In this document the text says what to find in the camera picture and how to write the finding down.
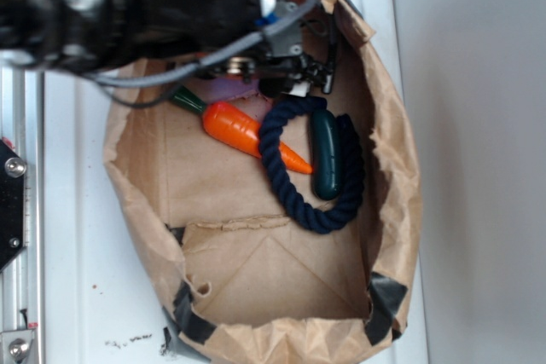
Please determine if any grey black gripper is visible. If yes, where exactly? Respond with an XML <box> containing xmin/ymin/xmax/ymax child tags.
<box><xmin>221</xmin><ymin>16</ymin><xmax>337</xmax><ymax>98</ymax></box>

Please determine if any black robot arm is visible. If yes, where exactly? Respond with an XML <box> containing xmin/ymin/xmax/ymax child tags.
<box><xmin>1</xmin><ymin>0</ymin><xmax>334</xmax><ymax>96</ymax></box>

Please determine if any orange toy carrot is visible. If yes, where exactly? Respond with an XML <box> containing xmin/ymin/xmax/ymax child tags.
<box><xmin>168</xmin><ymin>85</ymin><xmax>314</xmax><ymax>176</ymax></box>

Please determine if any dark green toy cucumber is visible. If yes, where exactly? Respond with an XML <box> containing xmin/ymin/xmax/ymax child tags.
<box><xmin>310</xmin><ymin>109</ymin><xmax>342</xmax><ymax>200</ymax></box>

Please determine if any brown paper bag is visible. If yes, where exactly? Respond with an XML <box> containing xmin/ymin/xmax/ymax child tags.
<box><xmin>104</xmin><ymin>0</ymin><xmax>422</xmax><ymax>363</ymax></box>

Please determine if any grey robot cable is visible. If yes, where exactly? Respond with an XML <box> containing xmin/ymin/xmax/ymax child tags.
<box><xmin>84</xmin><ymin>0</ymin><xmax>323</xmax><ymax>89</ymax></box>

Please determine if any navy blue rope ring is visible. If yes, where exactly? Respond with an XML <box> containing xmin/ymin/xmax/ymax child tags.
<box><xmin>258</xmin><ymin>96</ymin><xmax>366</xmax><ymax>235</ymax></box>

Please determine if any aluminium frame rail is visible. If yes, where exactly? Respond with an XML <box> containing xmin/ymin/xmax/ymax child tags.
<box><xmin>1</xmin><ymin>66</ymin><xmax>45</xmax><ymax>363</ymax></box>

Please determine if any black mounting bracket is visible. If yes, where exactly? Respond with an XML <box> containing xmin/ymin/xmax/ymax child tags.
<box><xmin>0</xmin><ymin>138</ymin><xmax>27</xmax><ymax>272</ymax></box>

